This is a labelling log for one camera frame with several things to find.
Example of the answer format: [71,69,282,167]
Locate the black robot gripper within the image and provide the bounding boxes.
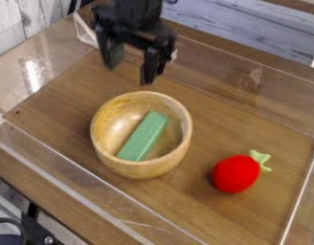
[92,0,178,85]

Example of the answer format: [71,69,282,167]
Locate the green rectangular block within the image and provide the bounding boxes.
[116,110,168,162]

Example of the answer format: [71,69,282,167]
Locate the brown wooden bowl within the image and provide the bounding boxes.
[91,91,192,179]

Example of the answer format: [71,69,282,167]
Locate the red felt strawberry toy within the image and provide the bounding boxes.
[211,149,271,193]

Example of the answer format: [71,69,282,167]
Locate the clear acrylic tray wall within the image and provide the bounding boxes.
[0,17,314,245]

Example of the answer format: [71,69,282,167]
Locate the black metal table bracket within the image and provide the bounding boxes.
[21,203,65,245]

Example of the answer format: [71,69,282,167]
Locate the black cable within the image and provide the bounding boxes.
[0,218,28,245]

